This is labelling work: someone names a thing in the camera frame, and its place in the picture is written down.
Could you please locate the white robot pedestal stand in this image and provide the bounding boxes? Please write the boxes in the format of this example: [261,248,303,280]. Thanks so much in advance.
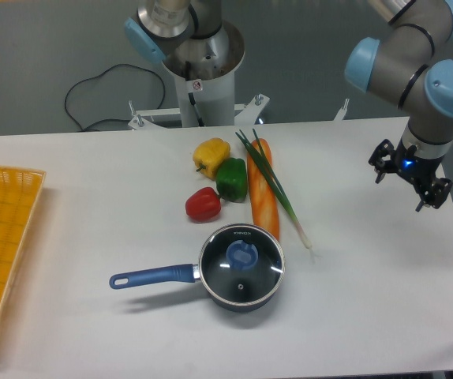
[125,18,270,128]

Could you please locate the green bell pepper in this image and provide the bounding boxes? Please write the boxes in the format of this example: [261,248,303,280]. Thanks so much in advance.
[215,158,248,202]

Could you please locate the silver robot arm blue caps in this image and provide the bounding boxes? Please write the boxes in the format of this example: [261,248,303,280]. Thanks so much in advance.
[344,1,453,209]

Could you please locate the black floor cable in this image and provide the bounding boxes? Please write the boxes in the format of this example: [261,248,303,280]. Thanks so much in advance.
[64,64,167,133]

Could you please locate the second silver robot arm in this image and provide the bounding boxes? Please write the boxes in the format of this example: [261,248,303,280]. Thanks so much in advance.
[124,1,229,64]

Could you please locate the blue saucepan with handle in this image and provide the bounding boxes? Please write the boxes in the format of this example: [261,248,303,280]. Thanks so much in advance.
[109,223,285,313]

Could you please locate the red bell pepper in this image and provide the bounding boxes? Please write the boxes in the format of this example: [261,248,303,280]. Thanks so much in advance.
[185,187,222,222]

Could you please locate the glass lid blue knob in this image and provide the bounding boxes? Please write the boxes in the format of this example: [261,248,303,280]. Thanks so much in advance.
[198,223,286,312]

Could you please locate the green spring onion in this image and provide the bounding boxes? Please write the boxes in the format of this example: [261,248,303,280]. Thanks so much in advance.
[235,130,318,262]

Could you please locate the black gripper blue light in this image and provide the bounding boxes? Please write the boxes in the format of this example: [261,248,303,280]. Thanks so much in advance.
[369,139,453,212]

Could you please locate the yellow bell pepper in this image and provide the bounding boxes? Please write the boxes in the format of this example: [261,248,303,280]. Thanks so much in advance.
[193,137,230,180]

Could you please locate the orange baguette bread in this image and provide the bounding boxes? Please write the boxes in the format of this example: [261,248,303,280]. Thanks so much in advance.
[247,156,280,240]

